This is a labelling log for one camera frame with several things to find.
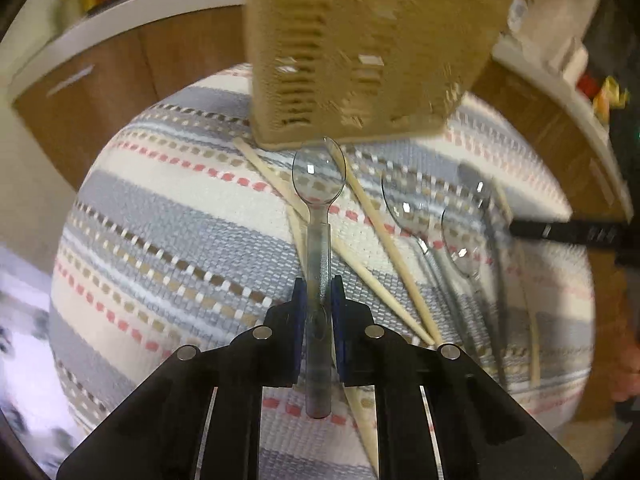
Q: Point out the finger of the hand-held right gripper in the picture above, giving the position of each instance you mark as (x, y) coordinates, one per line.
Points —
(560, 232)

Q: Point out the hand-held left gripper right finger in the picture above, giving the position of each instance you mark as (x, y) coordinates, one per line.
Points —
(337, 312)

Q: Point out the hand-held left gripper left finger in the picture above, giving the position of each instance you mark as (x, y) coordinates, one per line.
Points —
(299, 312)

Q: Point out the clear plastic spoon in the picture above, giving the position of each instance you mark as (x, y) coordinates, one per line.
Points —
(405, 210)
(470, 175)
(317, 240)
(462, 245)

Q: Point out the tan plastic utensil basket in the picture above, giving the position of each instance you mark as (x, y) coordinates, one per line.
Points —
(350, 50)

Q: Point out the striped woven table mat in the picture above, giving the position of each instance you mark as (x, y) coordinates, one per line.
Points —
(165, 220)

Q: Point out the white kitchen countertop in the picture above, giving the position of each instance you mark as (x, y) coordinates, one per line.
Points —
(150, 5)

